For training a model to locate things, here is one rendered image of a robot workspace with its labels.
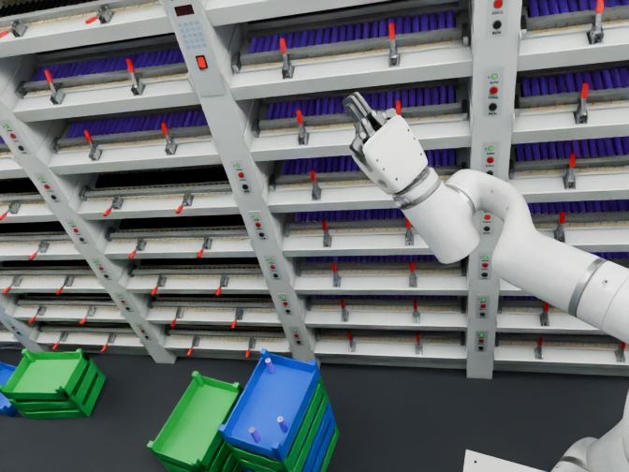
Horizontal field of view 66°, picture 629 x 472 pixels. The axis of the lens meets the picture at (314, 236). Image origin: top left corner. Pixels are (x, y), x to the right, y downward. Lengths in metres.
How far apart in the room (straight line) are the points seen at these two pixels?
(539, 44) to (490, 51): 0.11
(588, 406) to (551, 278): 1.39
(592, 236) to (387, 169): 0.93
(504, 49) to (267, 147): 0.65
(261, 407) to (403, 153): 1.07
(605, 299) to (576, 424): 1.36
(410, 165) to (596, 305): 0.34
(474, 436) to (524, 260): 1.29
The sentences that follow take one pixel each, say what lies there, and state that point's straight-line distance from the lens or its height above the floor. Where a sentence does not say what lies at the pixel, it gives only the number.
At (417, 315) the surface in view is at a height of 0.34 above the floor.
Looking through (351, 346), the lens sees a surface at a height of 0.16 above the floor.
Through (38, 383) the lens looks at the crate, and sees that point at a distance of 2.52.
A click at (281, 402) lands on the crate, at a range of 1.65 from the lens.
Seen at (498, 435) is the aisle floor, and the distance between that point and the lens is 2.00.
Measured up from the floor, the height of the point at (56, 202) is 0.96.
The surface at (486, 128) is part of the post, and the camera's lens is 1.32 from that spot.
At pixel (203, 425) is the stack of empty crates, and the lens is 1.89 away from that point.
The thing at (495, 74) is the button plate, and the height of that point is 1.26.
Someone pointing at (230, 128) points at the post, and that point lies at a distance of 1.40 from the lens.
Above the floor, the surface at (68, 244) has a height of 0.72.
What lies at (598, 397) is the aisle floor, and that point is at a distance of 2.14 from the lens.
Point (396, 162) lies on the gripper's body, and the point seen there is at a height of 1.33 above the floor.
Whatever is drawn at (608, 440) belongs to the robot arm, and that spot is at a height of 0.93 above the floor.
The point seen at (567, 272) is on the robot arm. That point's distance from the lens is 0.75.
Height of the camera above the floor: 1.77
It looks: 40 degrees down
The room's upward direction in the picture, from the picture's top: 14 degrees counter-clockwise
